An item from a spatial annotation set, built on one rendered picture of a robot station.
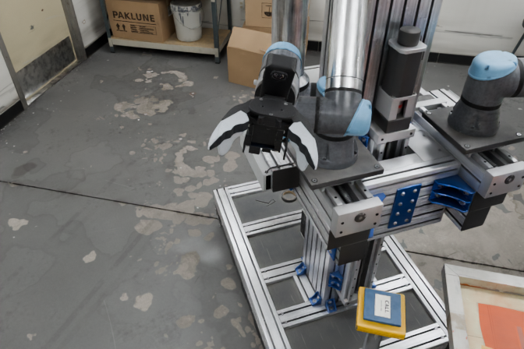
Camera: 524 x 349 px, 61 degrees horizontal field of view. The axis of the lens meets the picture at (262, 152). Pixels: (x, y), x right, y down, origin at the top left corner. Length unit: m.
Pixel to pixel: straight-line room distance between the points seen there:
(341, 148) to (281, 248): 1.26
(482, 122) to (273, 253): 1.31
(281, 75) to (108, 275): 2.16
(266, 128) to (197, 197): 2.34
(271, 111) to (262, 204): 1.97
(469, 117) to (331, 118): 0.69
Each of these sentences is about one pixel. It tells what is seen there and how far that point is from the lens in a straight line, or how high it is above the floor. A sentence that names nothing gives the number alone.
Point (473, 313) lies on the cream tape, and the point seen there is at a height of 0.95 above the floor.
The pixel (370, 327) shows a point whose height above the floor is 0.95.
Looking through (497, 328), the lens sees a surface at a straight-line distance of 1.42.
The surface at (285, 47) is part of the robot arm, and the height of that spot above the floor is 1.69.
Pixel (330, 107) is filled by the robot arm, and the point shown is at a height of 1.59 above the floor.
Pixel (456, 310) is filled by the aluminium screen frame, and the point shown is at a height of 0.99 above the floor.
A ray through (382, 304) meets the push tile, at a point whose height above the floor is 0.97.
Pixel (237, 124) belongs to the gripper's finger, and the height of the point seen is 1.69.
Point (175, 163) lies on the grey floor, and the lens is 3.30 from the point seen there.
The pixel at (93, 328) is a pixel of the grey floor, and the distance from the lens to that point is 2.52.
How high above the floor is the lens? 2.05
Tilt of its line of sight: 38 degrees down
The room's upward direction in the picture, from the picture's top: straight up
